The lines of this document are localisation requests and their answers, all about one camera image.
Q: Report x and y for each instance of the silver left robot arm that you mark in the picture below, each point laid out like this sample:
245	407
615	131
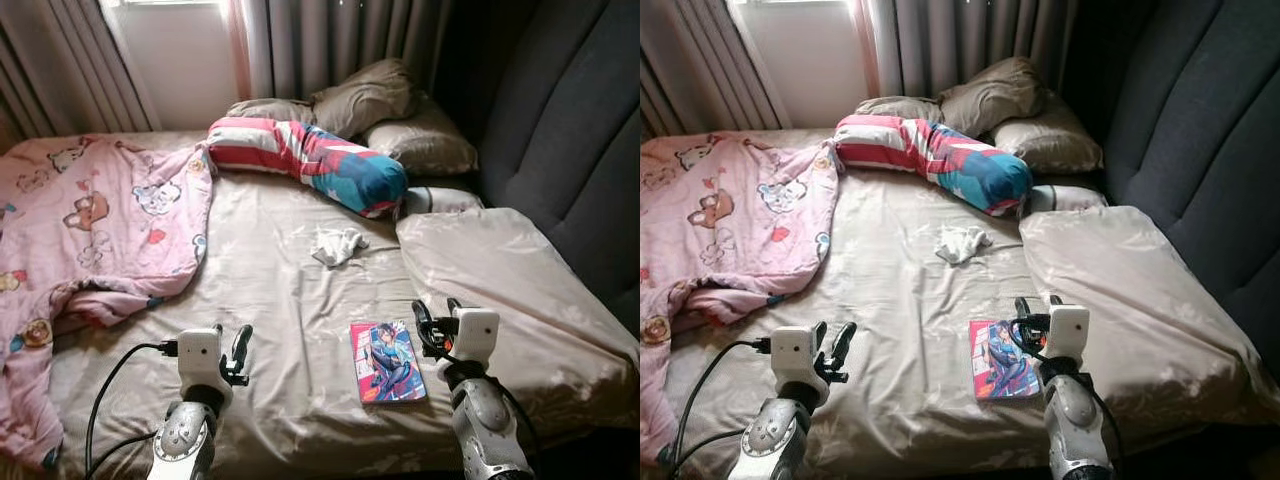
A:
185	440
770	440

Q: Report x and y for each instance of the white crumpled cloth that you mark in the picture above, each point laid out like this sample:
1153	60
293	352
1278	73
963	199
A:
962	245
338	247

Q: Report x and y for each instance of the beige pillow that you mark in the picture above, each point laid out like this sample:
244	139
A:
990	95
265	110
365	95
1055	145
895	108
430	145

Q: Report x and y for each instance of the beige folded duvet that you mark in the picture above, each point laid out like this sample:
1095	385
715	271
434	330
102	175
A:
1130	290
500	280

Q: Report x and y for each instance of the colourful striped bolster pillow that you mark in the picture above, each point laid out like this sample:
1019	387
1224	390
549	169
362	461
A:
330	165
955	160

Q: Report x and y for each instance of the dark grey padded headboard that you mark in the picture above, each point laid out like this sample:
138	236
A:
570	120
1200	120

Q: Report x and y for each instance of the pale pillow with dark trim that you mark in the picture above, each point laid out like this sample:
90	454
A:
1070	197
445	200

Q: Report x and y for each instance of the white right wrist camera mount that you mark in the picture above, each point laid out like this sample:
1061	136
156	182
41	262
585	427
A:
477	335
1068	332

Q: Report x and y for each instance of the colourful comic book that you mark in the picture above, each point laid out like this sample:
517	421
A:
385	362
1000	360

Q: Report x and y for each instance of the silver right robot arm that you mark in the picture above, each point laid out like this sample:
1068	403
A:
1075	420
485	420

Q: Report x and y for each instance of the pink cartoon print quilt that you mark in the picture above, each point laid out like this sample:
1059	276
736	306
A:
90	220
720	220

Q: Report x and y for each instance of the bright window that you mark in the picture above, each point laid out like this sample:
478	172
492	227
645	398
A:
180	60
810	60

